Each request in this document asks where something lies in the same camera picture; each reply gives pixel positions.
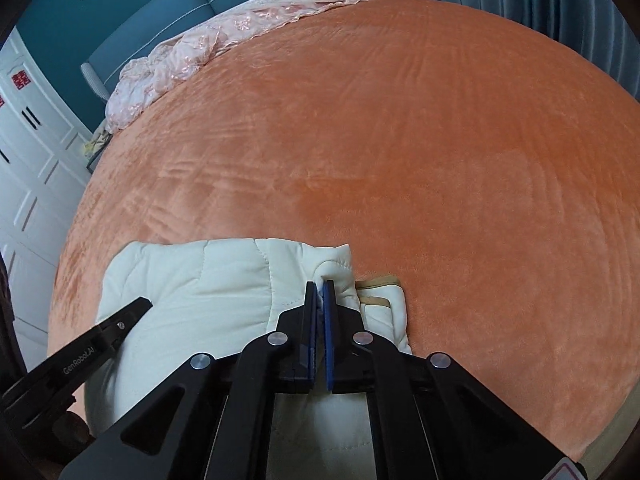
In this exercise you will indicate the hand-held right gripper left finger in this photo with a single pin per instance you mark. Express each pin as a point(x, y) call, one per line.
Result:
point(311, 330)

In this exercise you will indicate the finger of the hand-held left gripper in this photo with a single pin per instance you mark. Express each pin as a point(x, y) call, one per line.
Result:
point(125, 317)

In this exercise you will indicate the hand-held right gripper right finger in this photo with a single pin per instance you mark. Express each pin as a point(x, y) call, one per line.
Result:
point(329, 340)

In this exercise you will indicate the cream quilted jacket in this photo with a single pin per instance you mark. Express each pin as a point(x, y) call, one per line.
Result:
point(200, 285)

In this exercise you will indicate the white wardrobe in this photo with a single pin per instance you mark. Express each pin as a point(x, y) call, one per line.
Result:
point(30, 185)

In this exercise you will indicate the nightstand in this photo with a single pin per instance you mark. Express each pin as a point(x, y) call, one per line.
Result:
point(97, 152)

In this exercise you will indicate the orange plush bed blanket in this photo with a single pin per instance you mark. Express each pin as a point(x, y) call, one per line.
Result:
point(425, 160)

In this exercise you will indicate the pink lace quilt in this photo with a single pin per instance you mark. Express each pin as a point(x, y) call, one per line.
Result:
point(200, 45)

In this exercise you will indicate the blue padded headboard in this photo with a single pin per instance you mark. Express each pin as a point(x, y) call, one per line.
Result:
point(165, 15)

